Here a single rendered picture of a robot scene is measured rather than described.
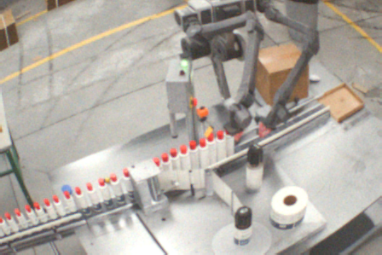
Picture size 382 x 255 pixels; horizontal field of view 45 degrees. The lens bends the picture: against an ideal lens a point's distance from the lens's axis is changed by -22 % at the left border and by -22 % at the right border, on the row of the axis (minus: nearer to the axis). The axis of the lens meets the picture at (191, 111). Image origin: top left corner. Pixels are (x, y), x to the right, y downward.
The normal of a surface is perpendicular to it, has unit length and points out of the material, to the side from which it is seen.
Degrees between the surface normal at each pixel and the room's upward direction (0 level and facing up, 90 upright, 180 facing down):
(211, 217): 0
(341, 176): 0
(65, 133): 0
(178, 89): 90
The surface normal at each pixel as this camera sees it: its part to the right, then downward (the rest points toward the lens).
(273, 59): -0.08, -0.76
